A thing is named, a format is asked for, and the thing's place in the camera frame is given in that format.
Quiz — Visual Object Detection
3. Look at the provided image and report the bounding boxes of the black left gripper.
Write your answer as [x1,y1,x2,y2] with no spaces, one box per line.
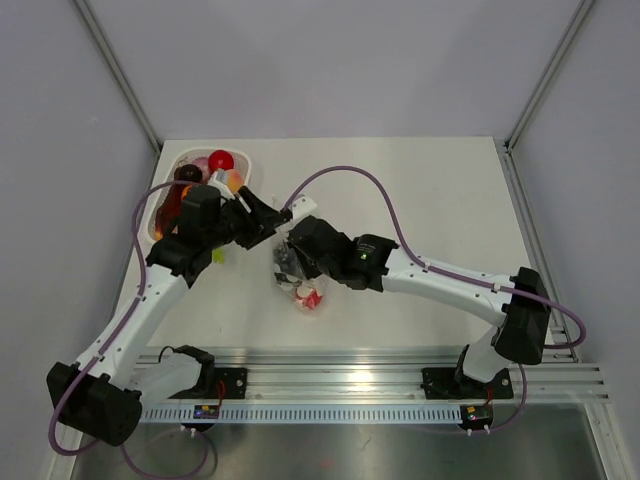
[205,186,288,250]

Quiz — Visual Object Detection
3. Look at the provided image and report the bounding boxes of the dark grape bunch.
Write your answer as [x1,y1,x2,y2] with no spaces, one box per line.
[272,240,300,277]

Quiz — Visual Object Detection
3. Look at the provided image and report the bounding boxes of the clear zip top bag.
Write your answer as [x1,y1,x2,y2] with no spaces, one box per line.
[270,194,327,314]

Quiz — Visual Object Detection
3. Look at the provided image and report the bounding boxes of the red apple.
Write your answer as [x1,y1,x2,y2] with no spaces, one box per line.
[294,284,324,311]

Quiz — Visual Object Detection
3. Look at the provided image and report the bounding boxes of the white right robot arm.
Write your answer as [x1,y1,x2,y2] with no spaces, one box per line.
[287,216,550,399]

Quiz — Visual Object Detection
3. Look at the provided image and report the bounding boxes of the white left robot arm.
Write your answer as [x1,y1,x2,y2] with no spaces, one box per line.
[46,184,294,456]

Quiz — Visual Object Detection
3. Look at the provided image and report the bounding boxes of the peach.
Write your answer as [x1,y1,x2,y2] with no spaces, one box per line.
[226,169,245,193]

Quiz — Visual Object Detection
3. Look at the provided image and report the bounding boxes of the green lettuce leaf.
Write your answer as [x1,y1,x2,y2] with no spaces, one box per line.
[212,248,226,265]

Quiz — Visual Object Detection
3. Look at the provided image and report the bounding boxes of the white perforated basket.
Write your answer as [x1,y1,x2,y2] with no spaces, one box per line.
[140,141,252,245]

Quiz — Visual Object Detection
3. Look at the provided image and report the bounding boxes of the red tomato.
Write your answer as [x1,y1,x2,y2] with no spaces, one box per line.
[208,149,235,173]

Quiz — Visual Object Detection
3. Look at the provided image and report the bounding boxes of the purple onion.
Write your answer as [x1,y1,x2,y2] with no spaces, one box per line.
[191,157,211,177]

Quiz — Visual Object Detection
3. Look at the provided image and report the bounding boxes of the orange tangerine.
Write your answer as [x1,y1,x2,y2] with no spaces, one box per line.
[181,185,192,200]

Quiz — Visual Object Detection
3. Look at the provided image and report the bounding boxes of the dark purple eggplant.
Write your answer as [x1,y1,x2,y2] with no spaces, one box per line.
[174,164,203,183]

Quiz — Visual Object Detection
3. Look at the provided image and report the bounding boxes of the dark red long pepper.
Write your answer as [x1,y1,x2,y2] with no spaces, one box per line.
[154,185,184,240]

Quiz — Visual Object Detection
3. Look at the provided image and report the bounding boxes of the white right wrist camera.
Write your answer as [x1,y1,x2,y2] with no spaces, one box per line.
[291,196,317,220]

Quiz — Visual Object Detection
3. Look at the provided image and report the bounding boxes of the aluminium front rail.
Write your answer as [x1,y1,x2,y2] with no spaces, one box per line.
[67,344,611,405]

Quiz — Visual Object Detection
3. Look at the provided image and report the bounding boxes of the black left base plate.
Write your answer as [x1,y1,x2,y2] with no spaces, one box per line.
[170,367,249,400]

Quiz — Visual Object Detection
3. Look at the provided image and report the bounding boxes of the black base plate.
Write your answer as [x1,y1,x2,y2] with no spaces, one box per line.
[170,367,249,400]
[421,367,514,400]

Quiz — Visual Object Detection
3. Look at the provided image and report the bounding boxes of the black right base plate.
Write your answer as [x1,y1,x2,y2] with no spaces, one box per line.
[421,367,514,400]

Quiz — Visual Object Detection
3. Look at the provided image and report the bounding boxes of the right aluminium side rail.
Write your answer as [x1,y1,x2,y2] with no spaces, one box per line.
[494,139,579,345]

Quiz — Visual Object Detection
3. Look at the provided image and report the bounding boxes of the white slotted cable duct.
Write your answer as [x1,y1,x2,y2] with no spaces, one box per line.
[141,403,462,425]

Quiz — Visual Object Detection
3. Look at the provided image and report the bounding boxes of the left aluminium frame post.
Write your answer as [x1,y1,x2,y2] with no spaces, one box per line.
[70,0,163,157]

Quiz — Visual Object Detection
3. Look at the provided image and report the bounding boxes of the aluminium frame post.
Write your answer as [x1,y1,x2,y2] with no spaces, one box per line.
[504,0,599,154]
[70,0,163,157]

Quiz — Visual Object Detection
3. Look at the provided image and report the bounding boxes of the right aluminium frame post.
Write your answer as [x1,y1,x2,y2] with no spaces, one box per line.
[504,0,599,154]

